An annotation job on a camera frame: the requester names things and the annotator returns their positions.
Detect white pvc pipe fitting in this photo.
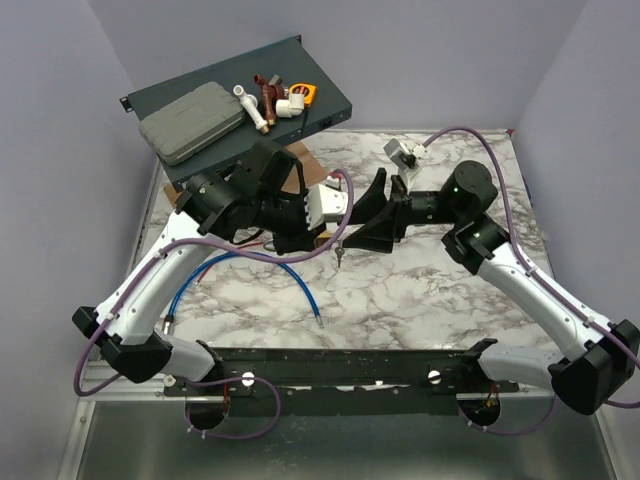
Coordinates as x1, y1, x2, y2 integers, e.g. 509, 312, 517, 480
233, 85, 269, 134

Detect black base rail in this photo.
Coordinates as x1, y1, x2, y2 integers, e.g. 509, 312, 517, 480
164, 348, 518, 416

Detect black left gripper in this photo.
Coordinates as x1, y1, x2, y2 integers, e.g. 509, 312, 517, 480
251, 189, 327, 257

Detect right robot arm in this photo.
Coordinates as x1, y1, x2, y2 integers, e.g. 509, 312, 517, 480
343, 161, 639, 415

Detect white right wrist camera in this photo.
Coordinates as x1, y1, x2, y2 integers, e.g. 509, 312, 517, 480
384, 138, 421, 192

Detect white pvc elbow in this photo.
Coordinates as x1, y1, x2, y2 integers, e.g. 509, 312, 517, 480
275, 93, 305, 118

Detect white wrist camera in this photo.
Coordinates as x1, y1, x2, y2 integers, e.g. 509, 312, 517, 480
384, 138, 421, 192
304, 184, 348, 231

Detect yellow tape measure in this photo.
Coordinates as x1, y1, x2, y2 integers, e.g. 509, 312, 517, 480
289, 83, 318, 108

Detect brass padlock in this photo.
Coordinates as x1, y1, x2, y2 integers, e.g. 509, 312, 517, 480
263, 231, 331, 252

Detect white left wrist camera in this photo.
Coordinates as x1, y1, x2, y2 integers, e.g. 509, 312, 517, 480
304, 184, 348, 231

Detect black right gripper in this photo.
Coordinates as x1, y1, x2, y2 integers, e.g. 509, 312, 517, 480
337, 168, 462, 252

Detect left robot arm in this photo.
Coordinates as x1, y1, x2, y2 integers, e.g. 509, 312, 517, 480
72, 142, 319, 395

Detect aluminium extrusion rail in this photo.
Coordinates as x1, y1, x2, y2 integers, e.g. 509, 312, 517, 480
81, 361, 164, 402

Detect grey plastic tool case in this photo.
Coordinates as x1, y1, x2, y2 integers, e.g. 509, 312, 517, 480
139, 82, 245, 166

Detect red cable seal lock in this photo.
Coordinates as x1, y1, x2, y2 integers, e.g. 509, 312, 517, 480
196, 241, 265, 285

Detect wooden board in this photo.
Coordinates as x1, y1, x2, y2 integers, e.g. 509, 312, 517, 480
162, 141, 328, 207

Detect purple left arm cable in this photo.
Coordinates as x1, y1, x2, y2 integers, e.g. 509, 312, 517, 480
72, 169, 356, 441

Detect brown pipe valve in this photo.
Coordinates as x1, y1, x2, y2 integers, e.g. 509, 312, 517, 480
254, 74, 287, 126

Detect silver keys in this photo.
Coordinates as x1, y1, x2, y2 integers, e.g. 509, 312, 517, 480
335, 242, 345, 269

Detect dark teal rack shelf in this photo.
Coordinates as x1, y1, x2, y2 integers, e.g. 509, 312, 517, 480
120, 37, 352, 184

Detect blue cable lock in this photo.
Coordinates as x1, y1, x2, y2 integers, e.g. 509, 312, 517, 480
161, 252, 324, 334

